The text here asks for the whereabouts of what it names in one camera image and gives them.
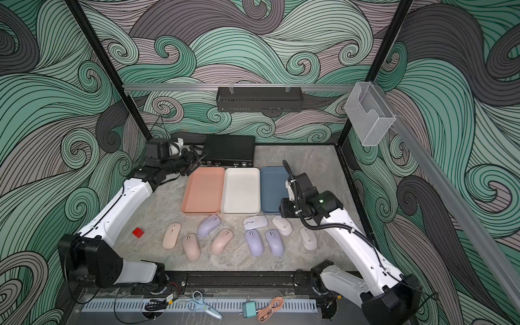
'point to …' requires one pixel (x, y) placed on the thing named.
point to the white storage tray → (241, 192)
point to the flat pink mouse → (172, 231)
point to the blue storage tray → (273, 187)
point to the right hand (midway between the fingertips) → (282, 209)
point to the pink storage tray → (204, 191)
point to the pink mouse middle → (191, 246)
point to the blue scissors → (198, 303)
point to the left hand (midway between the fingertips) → (204, 154)
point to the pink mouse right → (222, 240)
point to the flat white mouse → (255, 222)
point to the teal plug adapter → (249, 309)
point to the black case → (229, 151)
